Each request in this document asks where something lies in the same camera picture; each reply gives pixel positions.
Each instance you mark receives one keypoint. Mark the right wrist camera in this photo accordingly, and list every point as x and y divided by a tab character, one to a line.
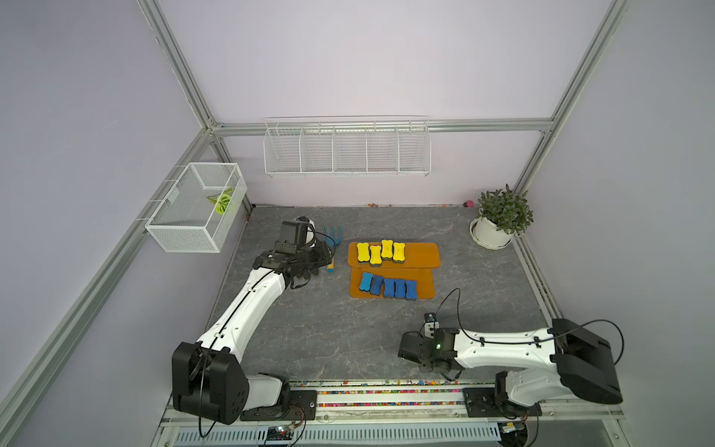
431	325

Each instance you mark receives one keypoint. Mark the yellow eraser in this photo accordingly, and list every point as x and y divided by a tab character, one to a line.
387	249
375	255
399	255
363	252

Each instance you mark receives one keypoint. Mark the white vented cable duct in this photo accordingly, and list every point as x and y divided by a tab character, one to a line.
349	435

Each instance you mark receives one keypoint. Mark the aluminium rail frame front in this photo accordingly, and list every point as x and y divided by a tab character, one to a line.
408	401

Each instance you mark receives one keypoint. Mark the white wire wall shelf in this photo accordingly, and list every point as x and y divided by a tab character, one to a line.
390	145

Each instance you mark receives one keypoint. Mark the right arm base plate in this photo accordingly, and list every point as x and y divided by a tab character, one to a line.
481	402

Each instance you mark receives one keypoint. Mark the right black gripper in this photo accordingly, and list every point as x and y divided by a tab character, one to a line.
423	369

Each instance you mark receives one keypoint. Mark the orange wooden two-tier shelf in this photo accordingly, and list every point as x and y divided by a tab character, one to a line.
421	261

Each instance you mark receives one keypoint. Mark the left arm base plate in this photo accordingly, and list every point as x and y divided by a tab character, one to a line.
296	405

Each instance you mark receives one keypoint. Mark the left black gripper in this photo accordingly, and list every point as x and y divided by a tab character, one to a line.
324	257

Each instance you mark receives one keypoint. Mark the white mesh wall basket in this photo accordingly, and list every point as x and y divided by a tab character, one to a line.
184	220

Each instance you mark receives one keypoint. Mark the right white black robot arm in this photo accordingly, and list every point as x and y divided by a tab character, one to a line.
558	362

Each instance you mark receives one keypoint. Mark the blue garden hand rake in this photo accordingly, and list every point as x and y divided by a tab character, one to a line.
333	238

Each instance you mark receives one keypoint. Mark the green item in basket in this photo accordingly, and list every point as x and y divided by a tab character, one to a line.
222	201

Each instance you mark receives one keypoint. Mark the blue eraser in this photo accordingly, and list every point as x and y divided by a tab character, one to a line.
365	284
377	285
400	288
389	288
411	290

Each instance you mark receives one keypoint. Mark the potted green plant white pot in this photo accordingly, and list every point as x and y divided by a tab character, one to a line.
503	214

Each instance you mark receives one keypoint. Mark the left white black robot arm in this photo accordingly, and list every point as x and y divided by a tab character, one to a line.
207	377

